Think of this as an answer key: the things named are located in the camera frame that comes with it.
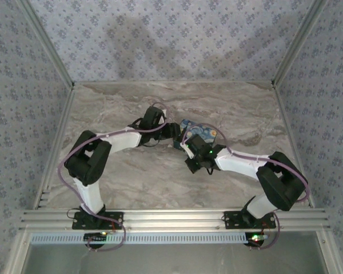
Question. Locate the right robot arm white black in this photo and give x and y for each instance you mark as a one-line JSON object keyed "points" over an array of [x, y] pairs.
{"points": [[240, 165]]}

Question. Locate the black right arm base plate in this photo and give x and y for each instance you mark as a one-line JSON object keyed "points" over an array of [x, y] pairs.
{"points": [[231, 221]]}

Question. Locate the controller board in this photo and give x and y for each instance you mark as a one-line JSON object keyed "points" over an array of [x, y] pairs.
{"points": [[95, 239], [255, 240]]}

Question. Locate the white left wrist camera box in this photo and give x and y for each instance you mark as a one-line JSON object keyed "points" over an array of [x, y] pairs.
{"points": [[166, 114]]}

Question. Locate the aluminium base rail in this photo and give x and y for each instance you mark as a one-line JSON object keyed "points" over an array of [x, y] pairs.
{"points": [[171, 218]]}

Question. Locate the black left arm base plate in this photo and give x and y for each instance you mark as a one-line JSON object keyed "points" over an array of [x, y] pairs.
{"points": [[80, 224]]}

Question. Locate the starry night painted tin box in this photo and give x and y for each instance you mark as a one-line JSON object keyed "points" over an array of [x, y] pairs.
{"points": [[203, 131]]}

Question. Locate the right controller board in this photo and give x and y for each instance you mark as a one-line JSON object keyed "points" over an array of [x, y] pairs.
{"points": [[255, 240]]}

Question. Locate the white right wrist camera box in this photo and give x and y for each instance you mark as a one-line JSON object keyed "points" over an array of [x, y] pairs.
{"points": [[190, 154]]}

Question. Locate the aluminium side rail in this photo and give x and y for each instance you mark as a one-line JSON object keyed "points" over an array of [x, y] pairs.
{"points": [[291, 128], [61, 137]]}

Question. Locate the left controller board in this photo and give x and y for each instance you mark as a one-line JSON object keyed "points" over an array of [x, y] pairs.
{"points": [[95, 239]]}

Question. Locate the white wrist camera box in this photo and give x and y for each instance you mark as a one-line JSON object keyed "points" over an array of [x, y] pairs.
{"points": [[190, 154], [166, 114]]}

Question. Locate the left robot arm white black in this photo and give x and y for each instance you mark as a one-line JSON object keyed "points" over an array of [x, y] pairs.
{"points": [[91, 197]]}

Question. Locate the aluminium frame post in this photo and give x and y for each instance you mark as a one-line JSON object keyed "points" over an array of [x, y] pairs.
{"points": [[300, 42], [45, 42]]}

